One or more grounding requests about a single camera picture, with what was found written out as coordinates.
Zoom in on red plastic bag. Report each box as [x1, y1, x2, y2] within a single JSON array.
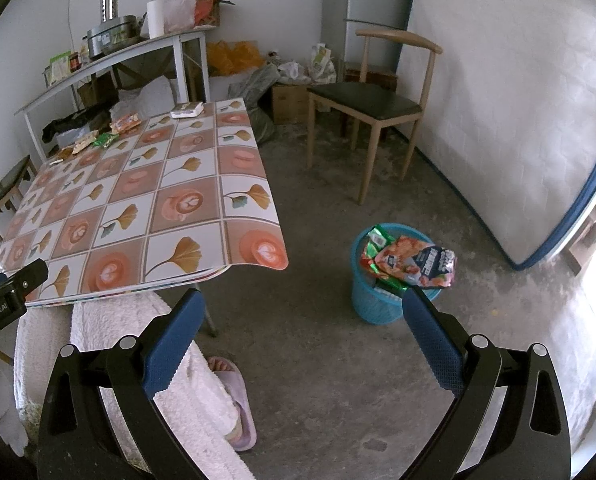
[[194, 0, 219, 23]]

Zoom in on wooden chair with dark seat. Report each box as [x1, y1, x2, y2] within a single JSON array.
[[307, 29, 443, 206], [0, 144, 38, 241]]

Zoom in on small orange snack packet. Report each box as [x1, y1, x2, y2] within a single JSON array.
[[110, 114, 142, 133]]

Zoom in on white green printed bag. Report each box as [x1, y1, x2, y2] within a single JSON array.
[[310, 44, 339, 83]]

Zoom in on person's robed leg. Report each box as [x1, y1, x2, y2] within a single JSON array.
[[15, 292, 256, 480]]

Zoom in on wooden furniture piece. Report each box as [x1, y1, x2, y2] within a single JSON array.
[[563, 200, 596, 276]]

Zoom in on brown cardboard floor box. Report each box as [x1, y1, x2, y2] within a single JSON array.
[[270, 82, 311, 126]]

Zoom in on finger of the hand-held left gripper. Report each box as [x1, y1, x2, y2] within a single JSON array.
[[0, 258, 49, 306]]

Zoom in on white flat box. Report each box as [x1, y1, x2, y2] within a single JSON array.
[[170, 101, 203, 120]]

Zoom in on person's left hand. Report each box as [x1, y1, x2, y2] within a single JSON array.
[[0, 347, 29, 457]]

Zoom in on metal pan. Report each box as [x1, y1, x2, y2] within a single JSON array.
[[82, 16, 141, 58]]

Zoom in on clear plastic bag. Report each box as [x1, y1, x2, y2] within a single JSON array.
[[153, 0, 199, 31]]

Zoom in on green chip bag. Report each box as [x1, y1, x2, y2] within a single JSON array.
[[360, 225, 409, 293]]

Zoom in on pink slipper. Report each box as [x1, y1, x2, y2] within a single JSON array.
[[208, 356, 257, 452]]

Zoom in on blue plastic basket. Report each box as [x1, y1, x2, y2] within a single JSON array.
[[350, 222, 441, 325]]

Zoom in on grey woven sack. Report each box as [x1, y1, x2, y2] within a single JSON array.
[[228, 65, 281, 146]]

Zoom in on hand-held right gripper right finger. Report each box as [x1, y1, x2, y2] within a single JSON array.
[[402, 287, 571, 480]]

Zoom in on white shelf table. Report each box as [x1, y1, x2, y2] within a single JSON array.
[[15, 27, 219, 161]]

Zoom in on dark blue snack bag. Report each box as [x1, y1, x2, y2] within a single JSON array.
[[375, 235, 458, 288]]

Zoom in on white bundle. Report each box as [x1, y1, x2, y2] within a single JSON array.
[[110, 77, 173, 116]]

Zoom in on patterned folding table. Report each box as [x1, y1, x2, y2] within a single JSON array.
[[0, 99, 289, 338]]

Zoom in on yellow plastic bag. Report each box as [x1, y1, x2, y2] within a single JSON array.
[[207, 40, 266, 76]]

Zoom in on white mattress with blue edge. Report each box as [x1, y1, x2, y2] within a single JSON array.
[[408, 0, 596, 271]]

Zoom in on green packets on shelf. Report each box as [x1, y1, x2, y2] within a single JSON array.
[[45, 52, 71, 86]]

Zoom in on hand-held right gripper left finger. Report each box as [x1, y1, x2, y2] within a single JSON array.
[[36, 288, 206, 480]]

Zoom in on cardboard box on shelf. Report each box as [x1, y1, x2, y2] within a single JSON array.
[[193, 0, 236, 28]]

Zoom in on white paper towel roll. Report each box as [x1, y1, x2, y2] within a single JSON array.
[[146, 0, 166, 40]]

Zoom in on white plastic bag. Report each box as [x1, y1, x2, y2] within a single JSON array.
[[278, 60, 309, 81]]

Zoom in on small yellow snack packet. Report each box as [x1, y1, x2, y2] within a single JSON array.
[[72, 130, 98, 155]]

